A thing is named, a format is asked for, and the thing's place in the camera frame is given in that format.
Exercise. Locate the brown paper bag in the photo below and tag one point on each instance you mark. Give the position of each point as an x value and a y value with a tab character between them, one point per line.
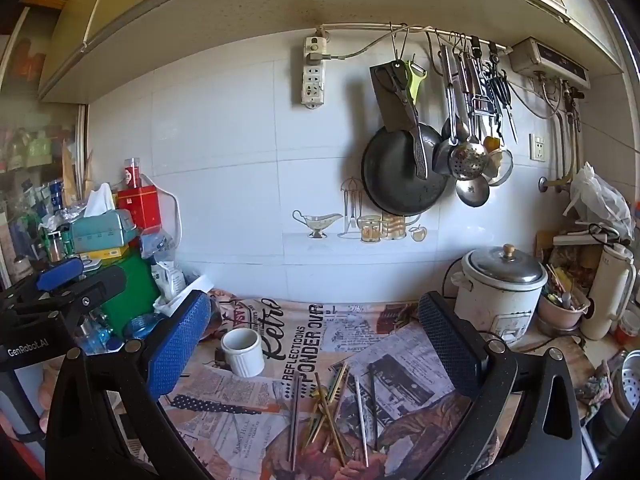
70	175

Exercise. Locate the black kitchen shears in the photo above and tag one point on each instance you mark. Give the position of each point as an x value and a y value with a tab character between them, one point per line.
500	90

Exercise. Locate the small spice jar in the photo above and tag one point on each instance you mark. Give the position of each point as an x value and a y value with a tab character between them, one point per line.
56	247

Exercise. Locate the metal water pipes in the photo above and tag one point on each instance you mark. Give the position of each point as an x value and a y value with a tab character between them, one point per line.
564	135

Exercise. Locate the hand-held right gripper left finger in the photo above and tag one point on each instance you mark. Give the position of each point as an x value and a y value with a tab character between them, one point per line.
180	345

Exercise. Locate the white wall outlet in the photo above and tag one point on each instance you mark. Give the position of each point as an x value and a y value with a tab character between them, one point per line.
537	146

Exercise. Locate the white electric kettle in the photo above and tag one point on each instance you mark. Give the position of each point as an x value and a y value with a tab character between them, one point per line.
607	295

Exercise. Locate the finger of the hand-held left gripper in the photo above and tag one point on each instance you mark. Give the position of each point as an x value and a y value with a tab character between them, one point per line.
60	274
100	285

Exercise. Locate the newspaper print table cloth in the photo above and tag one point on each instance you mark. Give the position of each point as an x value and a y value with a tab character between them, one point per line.
300	330

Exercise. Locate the pink bowl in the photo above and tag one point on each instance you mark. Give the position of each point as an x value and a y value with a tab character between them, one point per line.
560	317

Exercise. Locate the white bowl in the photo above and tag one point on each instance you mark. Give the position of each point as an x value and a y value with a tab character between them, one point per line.
175	302

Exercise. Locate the grey rag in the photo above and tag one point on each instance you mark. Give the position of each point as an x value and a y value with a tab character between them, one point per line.
595	390

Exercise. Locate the person's left hand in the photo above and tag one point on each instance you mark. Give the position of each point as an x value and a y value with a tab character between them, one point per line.
49	390

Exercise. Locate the white ceramic cup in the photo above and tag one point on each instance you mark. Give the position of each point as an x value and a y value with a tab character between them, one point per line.
245	360

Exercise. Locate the brass wall faucet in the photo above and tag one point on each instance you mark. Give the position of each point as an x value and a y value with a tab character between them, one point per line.
552	185

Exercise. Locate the steel steamer pot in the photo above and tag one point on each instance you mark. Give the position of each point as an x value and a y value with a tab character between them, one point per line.
627	385

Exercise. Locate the yellow box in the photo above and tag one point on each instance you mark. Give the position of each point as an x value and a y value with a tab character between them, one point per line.
107	252

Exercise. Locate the beige overhead cabinet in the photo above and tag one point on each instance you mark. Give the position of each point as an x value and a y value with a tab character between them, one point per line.
250	10

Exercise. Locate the silver chopstick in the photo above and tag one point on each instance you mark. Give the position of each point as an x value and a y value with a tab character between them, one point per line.
361	420

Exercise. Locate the round steel ladle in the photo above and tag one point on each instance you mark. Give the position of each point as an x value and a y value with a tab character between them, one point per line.
472	192

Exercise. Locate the white packet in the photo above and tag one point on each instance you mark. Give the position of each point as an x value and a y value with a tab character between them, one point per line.
167	280

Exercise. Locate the black frying pan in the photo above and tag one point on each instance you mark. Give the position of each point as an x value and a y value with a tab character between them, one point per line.
395	185

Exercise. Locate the clear plastic bag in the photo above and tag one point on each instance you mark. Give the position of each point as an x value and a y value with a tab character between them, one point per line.
597	200

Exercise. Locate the grey steel chopstick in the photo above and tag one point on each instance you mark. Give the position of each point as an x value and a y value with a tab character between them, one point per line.
295	420

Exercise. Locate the green peeler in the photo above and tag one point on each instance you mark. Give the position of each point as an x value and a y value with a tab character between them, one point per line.
416	77

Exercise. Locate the white power strip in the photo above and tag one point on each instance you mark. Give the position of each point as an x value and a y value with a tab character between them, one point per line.
313	80

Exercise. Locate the teal tissue box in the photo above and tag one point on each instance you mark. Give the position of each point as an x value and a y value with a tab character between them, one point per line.
102	230

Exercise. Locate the metal hanging rail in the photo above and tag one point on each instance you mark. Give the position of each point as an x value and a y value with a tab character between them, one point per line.
415	30

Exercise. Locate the storage shelf with bottles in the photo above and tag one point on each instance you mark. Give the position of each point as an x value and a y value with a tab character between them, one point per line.
30	150

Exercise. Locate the beige water heater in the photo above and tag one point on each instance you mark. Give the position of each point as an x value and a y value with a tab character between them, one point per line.
545	57

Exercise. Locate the wooden cutting board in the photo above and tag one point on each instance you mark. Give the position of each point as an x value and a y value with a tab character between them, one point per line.
582	365

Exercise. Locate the green tin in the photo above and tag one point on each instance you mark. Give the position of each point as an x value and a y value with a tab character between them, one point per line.
135	295

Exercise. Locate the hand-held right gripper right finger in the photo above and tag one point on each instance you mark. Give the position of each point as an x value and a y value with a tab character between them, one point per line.
450	345

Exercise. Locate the black chopstick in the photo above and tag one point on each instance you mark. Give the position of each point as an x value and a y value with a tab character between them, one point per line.
373	405

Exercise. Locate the red tin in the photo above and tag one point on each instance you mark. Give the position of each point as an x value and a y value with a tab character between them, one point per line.
140	210

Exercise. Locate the dark hanging cleaver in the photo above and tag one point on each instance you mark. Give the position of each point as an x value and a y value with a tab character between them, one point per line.
387	110

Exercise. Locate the white rice cooker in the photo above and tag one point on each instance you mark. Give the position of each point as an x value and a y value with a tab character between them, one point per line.
495	300

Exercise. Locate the blue printed plastic bag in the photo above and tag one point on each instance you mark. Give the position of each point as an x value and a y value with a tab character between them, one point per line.
157	245

